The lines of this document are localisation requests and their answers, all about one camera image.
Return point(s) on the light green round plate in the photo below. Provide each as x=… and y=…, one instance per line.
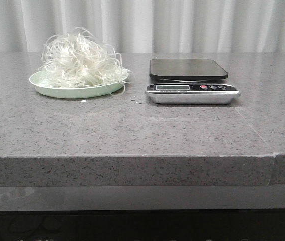
x=36, y=80

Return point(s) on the white vermicelli bundle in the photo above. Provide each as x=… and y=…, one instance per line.
x=77, y=60

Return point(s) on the black silver kitchen scale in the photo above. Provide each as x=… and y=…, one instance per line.
x=189, y=81

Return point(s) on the white pleated curtain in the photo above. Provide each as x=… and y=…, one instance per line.
x=148, y=26

